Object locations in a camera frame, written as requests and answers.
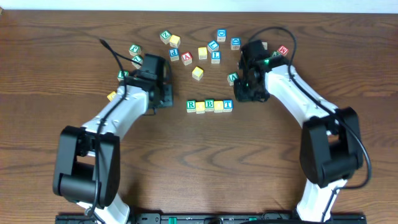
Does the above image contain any blue d block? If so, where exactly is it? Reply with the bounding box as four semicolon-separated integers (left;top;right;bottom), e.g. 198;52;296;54
216;29;226;42
231;37;241;50

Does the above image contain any yellow block centre top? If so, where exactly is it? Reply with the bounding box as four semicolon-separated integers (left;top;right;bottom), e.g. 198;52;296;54
198;47;208;60

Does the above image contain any green j block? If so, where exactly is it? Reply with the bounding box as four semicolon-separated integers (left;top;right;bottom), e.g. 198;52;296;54
271;51;281;57
129;44;142;56

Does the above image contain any yellow O block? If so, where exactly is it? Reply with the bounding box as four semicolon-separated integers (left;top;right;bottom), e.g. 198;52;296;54
214;101;224;113
195;101;206;114

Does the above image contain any green V block right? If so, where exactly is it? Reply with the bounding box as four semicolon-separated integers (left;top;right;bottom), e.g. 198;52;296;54
227;72;239;86

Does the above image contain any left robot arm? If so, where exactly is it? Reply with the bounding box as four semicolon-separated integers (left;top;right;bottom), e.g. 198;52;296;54
52;82;173;223

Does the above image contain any green Z block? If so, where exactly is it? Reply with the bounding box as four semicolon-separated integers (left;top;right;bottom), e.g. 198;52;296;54
160;30;172;44

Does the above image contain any green v block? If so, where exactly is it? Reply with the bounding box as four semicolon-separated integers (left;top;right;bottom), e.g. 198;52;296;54
117;70;129;82
227;72;239;86

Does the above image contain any right black cable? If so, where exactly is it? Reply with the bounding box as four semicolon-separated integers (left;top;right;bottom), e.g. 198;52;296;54
247;26;373;222

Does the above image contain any left black cable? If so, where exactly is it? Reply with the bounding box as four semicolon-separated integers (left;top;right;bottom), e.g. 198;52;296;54
83;38;144;224

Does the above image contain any blue D block top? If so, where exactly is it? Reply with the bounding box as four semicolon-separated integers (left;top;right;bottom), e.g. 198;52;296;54
216;29;226;42

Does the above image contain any green L block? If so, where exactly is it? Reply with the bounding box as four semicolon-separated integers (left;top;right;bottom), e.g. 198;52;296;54
132;55;143;69

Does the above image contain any green B block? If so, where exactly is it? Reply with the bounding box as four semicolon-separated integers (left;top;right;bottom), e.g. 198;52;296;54
205;99;215;112

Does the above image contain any black cable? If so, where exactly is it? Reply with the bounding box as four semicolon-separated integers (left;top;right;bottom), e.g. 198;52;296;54
83;38;144;224
247;26;373;222

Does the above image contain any blue L block lower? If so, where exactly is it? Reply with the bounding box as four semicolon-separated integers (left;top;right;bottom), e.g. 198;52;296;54
211;51;221;64

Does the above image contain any green J block right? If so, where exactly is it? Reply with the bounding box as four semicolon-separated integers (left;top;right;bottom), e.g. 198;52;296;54
271;51;281;57

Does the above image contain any blue P block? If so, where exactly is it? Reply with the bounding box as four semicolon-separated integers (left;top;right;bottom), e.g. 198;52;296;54
169;48;180;62

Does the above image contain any red A block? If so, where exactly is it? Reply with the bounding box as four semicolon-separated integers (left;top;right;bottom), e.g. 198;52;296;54
181;52;193;65

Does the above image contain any green R block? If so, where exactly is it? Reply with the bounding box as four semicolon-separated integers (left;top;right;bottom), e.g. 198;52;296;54
186;100;197;113

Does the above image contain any yellow block far left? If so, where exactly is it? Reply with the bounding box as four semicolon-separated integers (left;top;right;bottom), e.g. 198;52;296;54
107;91;117;101

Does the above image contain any red M block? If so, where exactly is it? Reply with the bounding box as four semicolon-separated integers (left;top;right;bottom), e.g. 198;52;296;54
277;45;289;56

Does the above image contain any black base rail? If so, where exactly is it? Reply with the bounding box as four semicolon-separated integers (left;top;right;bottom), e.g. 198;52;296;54
55;212;368;224

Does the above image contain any green J block left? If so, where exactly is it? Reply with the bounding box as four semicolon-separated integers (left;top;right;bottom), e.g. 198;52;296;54
129;44;142;56

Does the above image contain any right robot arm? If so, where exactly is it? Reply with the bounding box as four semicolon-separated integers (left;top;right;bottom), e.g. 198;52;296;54
234;60;369;223

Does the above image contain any blue D block right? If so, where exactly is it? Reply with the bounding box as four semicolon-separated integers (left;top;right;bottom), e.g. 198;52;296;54
231;37;241;50

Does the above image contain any green V block left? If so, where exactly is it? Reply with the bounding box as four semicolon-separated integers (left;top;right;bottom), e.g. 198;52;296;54
117;70;129;82

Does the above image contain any blue l block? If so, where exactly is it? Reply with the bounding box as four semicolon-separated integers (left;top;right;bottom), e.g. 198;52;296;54
211;51;221;64
207;40;220;53

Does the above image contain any blue L block upper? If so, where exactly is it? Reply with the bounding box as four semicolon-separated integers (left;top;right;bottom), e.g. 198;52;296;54
207;40;220;53

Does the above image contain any blue T block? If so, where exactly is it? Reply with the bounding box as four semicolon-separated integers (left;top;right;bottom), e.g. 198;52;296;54
223;100;233;112

